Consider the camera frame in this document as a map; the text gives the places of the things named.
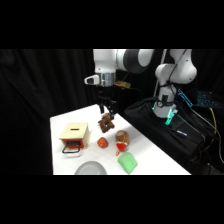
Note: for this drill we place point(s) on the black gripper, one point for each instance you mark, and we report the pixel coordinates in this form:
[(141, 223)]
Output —
[(107, 100)]

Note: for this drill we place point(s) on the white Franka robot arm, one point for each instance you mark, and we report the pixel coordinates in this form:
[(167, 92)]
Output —
[(176, 71)]

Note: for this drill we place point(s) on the green triangle block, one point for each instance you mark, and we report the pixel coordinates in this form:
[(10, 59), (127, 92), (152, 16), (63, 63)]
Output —
[(127, 162)]

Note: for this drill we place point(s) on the brown plush toy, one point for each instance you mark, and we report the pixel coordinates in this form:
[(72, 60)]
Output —
[(106, 123)]

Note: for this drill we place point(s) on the yellow tag on wrist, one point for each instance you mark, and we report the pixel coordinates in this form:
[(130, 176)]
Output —
[(122, 84)]

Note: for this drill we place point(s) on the red toy tomato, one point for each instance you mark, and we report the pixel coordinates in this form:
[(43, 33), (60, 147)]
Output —
[(103, 142)]

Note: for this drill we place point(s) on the brown and red toy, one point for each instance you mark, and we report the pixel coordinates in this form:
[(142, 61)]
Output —
[(121, 140)]

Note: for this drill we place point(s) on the wooden toy oven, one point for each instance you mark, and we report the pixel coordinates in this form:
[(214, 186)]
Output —
[(74, 136)]

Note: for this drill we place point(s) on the grey plate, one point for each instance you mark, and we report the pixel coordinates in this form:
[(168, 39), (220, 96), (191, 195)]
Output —
[(90, 168)]

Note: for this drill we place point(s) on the black robot stand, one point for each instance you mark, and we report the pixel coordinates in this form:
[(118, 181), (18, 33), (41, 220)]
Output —
[(166, 133)]

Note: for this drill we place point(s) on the black curtain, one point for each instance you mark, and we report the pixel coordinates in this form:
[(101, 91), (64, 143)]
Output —
[(43, 100)]

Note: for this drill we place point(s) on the blue lit keyboard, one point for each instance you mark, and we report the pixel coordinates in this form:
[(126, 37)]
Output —
[(202, 99)]

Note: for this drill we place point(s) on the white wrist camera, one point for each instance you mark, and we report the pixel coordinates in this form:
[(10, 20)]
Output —
[(92, 79)]

